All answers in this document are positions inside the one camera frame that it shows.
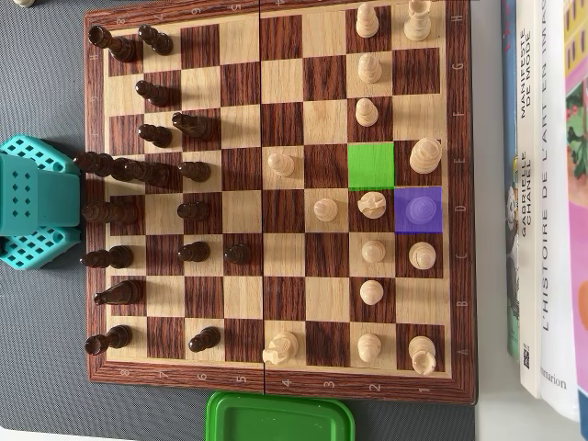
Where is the light wooden queen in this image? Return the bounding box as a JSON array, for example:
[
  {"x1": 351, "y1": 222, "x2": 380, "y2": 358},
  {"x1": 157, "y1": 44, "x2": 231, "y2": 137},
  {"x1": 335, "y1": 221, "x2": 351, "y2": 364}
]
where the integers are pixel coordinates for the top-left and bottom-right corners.
[{"x1": 405, "y1": 196, "x2": 435, "y2": 227}]

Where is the light wooden pawn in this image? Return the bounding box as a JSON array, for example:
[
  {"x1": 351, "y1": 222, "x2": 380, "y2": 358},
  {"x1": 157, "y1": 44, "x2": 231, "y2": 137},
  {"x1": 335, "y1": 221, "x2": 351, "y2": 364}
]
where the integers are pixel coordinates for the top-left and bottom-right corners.
[
  {"x1": 357, "y1": 52, "x2": 384, "y2": 85},
  {"x1": 266, "y1": 152, "x2": 296, "y2": 178},
  {"x1": 359, "y1": 279, "x2": 385, "y2": 307},
  {"x1": 313, "y1": 198, "x2": 340, "y2": 225},
  {"x1": 355, "y1": 96, "x2": 379, "y2": 128},
  {"x1": 356, "y1": 333, "x2": 384, "y2": 365},
  {"x1": 356, "y1": 2, "x2": 380, "y2": 40},
  {"x1": 361, "y1": 240, "x2": 387, "y2": 266}
]

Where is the dark wooden pawn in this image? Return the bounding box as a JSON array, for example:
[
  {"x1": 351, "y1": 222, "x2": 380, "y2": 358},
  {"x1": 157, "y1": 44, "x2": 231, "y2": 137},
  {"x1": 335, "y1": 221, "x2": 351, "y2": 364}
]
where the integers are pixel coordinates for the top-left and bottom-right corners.
[
  {"x1": 187, "y1": 325, "x2": 221, "y2": 355},
  {"x1": 176, "y1": 241, "x2": 211, "y2": 264},
  {"x1": 134, "y1": 79, "x2": 175, "y2": 107},
  {"x1": 222, "y1": 243, "x2": 253, "y2": 266},
  {"x1": 177, "y1": 160, "x2": 212, "y2": 182},
  {"x1": 137, "y1": 24, "x2": 175, "y2": 56},
  {"x1": 176, "y1": 200, "x2": 211, "y2": 222},
  {"x1": 138, "y1": 122, "x2": 173, "y2": 148}
]

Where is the wooden folding chessboard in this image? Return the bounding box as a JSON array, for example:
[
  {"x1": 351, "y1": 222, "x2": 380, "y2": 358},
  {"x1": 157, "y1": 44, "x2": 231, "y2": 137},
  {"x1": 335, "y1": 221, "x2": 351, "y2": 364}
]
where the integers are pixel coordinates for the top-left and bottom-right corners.
[{"x1": 82, "y1": 0, "x2": 480, "y2": 406}]

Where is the light wooden bishop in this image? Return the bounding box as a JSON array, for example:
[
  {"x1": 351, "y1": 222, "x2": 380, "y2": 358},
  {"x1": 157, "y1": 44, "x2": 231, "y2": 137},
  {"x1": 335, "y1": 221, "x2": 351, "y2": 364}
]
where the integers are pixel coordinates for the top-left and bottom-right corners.
[{"x1": 408, "y1": 241, "x2": 436, "y2": 271}]

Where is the dark wooden knight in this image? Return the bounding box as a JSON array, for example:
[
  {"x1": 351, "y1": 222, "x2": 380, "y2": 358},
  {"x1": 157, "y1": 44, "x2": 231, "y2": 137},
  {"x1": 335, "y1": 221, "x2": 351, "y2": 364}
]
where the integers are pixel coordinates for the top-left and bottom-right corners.
[
  {"x1": 93, "y1": 278, "x2": 144, "y2": 308},
  {"x1": 171, "y1": 111, "x2": 216, "y2": 141}
]

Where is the dark wooden bishop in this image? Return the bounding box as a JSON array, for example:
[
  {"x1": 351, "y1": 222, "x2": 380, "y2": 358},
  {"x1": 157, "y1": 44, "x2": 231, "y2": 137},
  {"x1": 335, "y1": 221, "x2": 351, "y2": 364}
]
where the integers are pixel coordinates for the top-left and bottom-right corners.
[
  {"x1": 79, "y1": 244, "x2": 135, "y2": 271},
  {"x1": 112, "y1": 157, "x2": 172, "y2": 188}
]

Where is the light wooden king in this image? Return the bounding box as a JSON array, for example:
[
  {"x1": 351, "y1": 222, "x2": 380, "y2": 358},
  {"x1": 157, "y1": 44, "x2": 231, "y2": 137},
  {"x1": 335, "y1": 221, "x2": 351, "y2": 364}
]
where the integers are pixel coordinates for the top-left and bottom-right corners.
[{"x1": 409, "y1": 137, "x2": 444, "y2": 175}]

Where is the light wooden rook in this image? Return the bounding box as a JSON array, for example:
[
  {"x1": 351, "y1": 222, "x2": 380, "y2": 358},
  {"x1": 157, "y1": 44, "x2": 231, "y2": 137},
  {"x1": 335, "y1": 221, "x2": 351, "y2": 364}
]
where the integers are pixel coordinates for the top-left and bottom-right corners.
[
  {"x1": 403, "y1": 0, "x2": 435, "y2": 42},
  {"x1": 408, "y1": 335, "x2": 437, "y2": 376}
]

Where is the dark wooden queen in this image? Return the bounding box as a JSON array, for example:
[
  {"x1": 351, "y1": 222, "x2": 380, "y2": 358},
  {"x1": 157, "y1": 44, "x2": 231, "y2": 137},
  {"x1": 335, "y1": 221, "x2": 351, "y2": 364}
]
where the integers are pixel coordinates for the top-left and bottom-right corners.
[{"x1": 81, "y1": 200, "x2": 140, "y2": 225}]

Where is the green plastic container lid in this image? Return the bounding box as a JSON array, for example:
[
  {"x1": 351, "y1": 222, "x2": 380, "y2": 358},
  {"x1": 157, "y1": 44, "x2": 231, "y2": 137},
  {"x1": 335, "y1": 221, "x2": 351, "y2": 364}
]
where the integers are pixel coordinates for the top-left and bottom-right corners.
[{"x1": 205, "y1": 390, "x2": 356, "y2": 441}]

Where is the dark wooden king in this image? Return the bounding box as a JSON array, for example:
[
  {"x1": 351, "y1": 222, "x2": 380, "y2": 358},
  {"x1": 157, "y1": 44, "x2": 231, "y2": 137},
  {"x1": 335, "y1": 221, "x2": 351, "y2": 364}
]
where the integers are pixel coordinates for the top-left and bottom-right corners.
[{"x1": 73, "y1": 151, "x2": 139, "y2": 181}]

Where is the thin blue panda book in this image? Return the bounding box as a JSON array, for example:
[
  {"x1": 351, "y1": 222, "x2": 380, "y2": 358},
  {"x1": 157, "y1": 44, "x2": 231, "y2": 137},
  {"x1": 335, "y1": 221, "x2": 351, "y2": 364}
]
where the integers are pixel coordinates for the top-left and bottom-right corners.
[{"x1": 500, "y1": 0, "x2": 526, "y2": 365}]

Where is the dark wooden rook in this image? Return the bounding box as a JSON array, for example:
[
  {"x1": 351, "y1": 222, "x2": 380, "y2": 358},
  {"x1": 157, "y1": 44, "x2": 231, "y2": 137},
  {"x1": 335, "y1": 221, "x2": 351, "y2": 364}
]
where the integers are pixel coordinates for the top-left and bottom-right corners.
[
  {"x1": 87, "y1": 25, "x2": 138, "y2": 63},
  {"x1": 84, "y1": 323, "x2": 134, "y2": 356}
]

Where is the white Gabrielle Chanel book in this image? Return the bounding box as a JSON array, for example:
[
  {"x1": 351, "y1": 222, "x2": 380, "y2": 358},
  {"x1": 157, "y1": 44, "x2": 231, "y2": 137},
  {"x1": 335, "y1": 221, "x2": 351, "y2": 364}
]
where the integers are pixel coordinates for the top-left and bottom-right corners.
[{"x1": 514, "y1": 0, "x2": 546, "y2": 400}]

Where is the white art history book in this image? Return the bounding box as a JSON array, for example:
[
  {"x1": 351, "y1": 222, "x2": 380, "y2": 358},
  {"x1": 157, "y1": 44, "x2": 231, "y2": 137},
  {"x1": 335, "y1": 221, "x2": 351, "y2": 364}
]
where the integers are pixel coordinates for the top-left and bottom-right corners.
[{"x1": 537, "y1": 0, "x2": 588, "y2": 424}]

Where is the grey table mat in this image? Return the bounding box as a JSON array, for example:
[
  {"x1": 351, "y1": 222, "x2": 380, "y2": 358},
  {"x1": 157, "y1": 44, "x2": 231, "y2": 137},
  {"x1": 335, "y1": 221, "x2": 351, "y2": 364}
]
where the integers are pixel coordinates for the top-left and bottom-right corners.
[{"x1": 0, "y1": 0, "x2": 477, "y2": 441}]

